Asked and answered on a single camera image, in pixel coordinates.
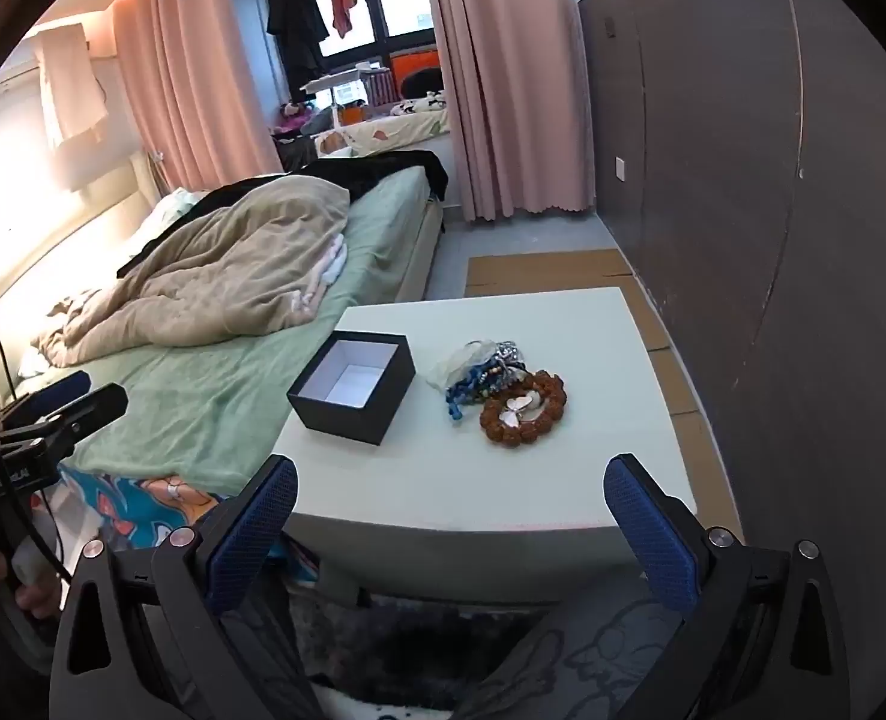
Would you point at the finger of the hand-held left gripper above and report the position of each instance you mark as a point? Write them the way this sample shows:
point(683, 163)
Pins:
point(98, 401)
point(64, 384)

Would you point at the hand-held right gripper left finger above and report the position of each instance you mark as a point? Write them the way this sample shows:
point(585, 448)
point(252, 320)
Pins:
point(252, 532)

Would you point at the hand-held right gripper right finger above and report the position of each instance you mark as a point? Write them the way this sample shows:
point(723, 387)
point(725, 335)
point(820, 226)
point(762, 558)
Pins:
point(653, 540)

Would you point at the black gift box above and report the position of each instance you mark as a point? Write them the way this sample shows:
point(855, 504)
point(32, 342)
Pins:
point(353, 420)

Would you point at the white butterfly pendant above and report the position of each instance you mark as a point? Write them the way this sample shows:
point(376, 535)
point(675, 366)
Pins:
point(516, 406)

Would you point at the colourful printed blanket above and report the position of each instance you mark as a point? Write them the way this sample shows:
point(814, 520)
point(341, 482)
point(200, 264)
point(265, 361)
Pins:
point(135, 499)

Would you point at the bed with green sheet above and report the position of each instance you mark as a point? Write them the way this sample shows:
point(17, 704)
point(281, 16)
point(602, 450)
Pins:
point(210, 390)

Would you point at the beige headboard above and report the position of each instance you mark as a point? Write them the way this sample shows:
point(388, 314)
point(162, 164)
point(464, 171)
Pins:
point(53, 240)

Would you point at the grey fluffy rug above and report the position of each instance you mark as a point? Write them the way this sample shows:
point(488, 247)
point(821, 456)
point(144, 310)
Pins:
point(413, 637)

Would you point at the white low table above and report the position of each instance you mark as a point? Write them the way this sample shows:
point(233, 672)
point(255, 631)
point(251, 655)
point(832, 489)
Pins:
point(450, 547)

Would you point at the beige blanket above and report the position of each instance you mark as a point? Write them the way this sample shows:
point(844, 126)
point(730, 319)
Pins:
point(248, 255)

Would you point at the pale pink and white cloth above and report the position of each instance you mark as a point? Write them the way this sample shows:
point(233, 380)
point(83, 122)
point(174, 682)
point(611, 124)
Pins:
point(330, 262)

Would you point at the brown cardboard sheet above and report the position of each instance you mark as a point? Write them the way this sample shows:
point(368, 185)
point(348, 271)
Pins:
point(548, 270)

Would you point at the hanging white garment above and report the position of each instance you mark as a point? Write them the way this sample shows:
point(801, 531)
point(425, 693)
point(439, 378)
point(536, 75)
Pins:
point(68, 90)

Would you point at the pink curtain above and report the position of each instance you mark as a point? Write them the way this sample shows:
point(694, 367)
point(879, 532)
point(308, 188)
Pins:
point(503, 90)
point(188, 75)

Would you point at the pink plush toy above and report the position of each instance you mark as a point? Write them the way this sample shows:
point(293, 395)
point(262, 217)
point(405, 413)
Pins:
point(293, 118)

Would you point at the black clothing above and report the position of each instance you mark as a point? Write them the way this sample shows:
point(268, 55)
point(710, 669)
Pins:
point(390, 169)

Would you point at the dark brown wardrobe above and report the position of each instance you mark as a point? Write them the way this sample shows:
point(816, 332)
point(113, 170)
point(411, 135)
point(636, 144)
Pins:
point(713, 165)

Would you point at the printed cream quilt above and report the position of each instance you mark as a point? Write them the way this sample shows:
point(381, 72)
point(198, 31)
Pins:
point(390, 135)

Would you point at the small white side table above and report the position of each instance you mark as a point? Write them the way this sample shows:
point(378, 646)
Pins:
point(338, 79)

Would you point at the hanging black coat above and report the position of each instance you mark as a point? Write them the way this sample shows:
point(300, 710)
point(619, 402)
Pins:
point(293, 15)

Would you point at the white wall socket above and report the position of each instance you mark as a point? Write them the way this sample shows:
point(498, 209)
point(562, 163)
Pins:
point(621, 167)

